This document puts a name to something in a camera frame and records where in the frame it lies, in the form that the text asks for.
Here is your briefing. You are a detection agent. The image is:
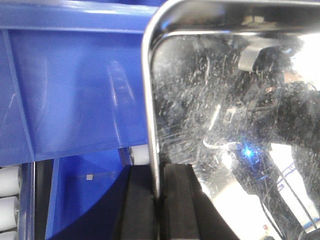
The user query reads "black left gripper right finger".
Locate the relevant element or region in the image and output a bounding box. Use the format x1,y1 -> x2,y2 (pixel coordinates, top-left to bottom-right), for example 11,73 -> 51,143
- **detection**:
159,163 -> 239,240

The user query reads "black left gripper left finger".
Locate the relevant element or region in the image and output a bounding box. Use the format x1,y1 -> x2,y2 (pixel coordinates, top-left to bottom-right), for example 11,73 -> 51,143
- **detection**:
111,165 -> 158,240

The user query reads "small shiny silver tray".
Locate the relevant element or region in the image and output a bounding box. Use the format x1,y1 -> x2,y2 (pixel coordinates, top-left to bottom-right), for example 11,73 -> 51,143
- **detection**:
141,0 -> 320,240

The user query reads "blue bin lower centre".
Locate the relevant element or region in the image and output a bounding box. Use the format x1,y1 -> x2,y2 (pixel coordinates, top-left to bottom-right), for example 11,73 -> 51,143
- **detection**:
45,149 -> 130,240

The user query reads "white conveyor rollers left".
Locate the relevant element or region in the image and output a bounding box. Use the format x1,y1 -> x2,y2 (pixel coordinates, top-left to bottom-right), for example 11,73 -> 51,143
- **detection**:
0,166 -> 21,240

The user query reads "blue plastic bin behind tray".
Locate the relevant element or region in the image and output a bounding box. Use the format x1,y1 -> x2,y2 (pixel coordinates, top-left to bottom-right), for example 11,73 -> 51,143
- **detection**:
0,0 -> 162,165

